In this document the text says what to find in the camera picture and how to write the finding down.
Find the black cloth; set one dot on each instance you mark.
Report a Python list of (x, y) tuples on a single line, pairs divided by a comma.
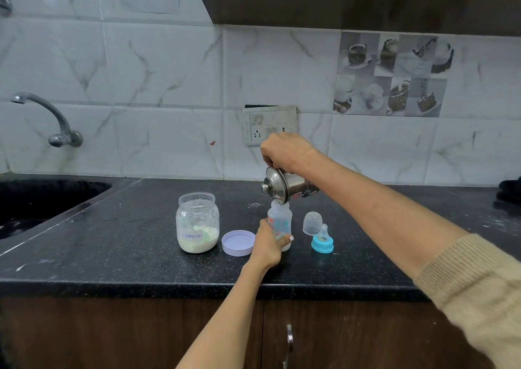
[(511, 191)]

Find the clear formula powder jar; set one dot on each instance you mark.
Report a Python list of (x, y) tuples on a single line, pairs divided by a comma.
[(205, 220)]

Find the person's left forearm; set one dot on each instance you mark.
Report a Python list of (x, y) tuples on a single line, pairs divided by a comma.
[(224, 324)]

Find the lavender plastic jar lid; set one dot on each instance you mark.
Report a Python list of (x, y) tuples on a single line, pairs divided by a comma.
[(238, 243)]

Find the chrome curved wall faucet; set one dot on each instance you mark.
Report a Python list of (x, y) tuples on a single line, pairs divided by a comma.
[(65, 138)]

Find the chrome wall valve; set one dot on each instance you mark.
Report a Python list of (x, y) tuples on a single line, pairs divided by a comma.
[(4, 5)]

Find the black kitchen sink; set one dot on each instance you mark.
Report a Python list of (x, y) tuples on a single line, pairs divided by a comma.
[(40, 206)]

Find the clear dome bottle cap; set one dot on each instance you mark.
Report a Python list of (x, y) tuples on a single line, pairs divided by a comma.
[(312, 222)]

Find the beige knit sleeve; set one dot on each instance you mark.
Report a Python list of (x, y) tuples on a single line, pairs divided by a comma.
[(476, 295)]

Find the clear printed baby bottle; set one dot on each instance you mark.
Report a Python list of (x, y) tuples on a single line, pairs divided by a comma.
[(281, 218)]

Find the brown wooden base cabinet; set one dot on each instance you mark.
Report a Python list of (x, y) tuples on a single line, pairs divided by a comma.
[(101, 334)]

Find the white switch socket board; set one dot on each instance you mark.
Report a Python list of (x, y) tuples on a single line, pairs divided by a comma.
[(258, 122)]

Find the person's left hand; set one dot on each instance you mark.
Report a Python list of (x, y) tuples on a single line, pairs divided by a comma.
[(266, 250)]

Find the white measuring scoop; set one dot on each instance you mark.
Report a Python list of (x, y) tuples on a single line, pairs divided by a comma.
[(189, 224)]

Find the person's right forearm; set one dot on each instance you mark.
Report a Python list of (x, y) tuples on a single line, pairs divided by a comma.
[(386, 214)]

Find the person's right hand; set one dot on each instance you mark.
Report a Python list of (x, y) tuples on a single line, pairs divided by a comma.
[(289, 151)]

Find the dark wooden wall cabinet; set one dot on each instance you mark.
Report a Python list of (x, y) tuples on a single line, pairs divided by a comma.
[(346, 2)]

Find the small steel kettle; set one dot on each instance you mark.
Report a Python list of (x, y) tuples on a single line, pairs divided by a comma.
[(285, 187)]

